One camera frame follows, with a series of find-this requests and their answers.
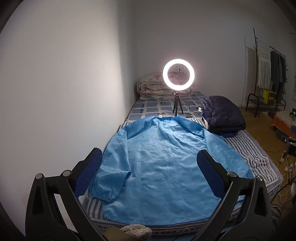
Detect white striped hanging cloth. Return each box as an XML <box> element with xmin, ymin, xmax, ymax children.
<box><xmin>257</xmin><ymin>39</ymin><xmax>271</xmax><ymax>89</ymax></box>

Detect yellow box on rack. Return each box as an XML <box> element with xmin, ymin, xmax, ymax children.
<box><xmin>262</xmin><ymin>89</ymin><xmax>275</xmax><ymax>104</ymax></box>

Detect black mini tripod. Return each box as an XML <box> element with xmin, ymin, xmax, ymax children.
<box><xmin>173</xmin><ymin>91</ymin><xmax>184</xmax><ymax>116</ymax></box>

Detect blue white striped bed sheet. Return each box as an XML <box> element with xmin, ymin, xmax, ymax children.
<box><xmin>78</xmin><ymin>119</ymin><xmax>283</xmax><ymax>235</ymax></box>

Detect black clothes rack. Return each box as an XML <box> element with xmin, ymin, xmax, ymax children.
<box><xmin>245</xmin><ymin>30</ymin><xmax>288</xmax><ymax>118</ymax></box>

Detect black ring light cable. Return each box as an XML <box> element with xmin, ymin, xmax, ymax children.
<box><xmin>184</xmin><ymin>105</ymin><xmax>202</xmax><ymax>115</ymax></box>

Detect floral folded quilt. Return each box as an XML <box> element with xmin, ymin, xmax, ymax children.
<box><xmin>137</xmin><ymin>72</ymin><xmax>189</xmax><ymax>99</ymax></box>

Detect light blue zip coat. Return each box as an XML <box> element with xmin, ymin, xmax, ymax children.
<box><xmin>88</xmin><ymin>115</ymin><xmax>254</xmax><ymax>226</ymax></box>

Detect grey knitted cloth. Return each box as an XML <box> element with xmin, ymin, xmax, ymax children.
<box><xmin>121</xmin><ymin>224</ymin><xmax>152</xmax><ymax>240</ymax></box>

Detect white ring light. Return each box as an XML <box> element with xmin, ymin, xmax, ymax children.
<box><xmin>163</xmin><ymin>59</ymin><xmax>195</xmax><ymax>91</ymax></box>

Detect dark hanging clothes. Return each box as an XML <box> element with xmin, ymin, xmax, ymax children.
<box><xmin>270</xmin><ymin>51</ymin><xmax>287</xmax><ymax>104</ymax></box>

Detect navy puffer jacket pile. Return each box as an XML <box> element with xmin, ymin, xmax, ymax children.
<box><xmin>201</xmin><ymin>95</ymin><xmax>246</xmax><ymax>138</ymax></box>

